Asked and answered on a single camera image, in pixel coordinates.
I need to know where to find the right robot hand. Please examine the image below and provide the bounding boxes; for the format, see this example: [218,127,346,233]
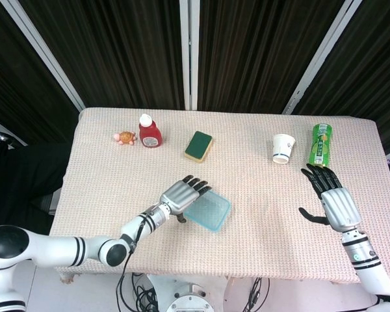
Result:
[298,163,362,233]

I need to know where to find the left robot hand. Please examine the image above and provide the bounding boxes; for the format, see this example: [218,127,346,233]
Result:
[159,174,213,225]

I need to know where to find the clear lid with blue rim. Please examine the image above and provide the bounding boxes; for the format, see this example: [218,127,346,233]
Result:
[184,190,232,233]

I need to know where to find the translucent light blue plastic tray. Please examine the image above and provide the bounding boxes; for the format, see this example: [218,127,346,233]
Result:
[185,191,231,234]

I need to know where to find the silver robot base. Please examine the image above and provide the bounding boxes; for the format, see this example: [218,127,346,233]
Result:
[165,281,215,312]

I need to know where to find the green and yellow sponge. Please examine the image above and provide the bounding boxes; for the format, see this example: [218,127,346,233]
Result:
[183,130,214,164]

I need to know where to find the green tea bottle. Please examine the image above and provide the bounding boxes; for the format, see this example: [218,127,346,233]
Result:
[308,123,333,170]

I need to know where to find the red ketchup bottle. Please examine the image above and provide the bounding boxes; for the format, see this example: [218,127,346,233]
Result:
[138,113,163,150]

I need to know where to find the pink waffle tablecloth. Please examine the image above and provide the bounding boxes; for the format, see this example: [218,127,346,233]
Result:
[48,107,390,287]

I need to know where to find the orange turtle toy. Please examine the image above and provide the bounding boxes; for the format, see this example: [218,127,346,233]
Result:
[113,130,138,146]

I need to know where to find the white paper cup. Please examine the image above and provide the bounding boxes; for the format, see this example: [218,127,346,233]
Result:
[272,133,296,164]

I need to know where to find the black curtain panel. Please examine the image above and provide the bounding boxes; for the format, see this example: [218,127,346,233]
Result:
[0,0,79,147]
[197,0,348,114]
[18,0,186,111]
[294,0,390,153]

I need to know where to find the black arm strap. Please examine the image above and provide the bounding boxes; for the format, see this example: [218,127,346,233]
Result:
[119,233,138,253]

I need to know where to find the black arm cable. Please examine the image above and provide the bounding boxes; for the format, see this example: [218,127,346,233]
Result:
[116,213,151,312]

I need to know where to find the black floor cable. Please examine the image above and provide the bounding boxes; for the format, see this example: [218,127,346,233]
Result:
[129,272,159,312]
[245,277,271,312]

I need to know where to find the white frame post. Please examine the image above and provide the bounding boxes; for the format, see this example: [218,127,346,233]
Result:
[0,0,86,111]
[179,0,200,111]
[281,0,364,115]

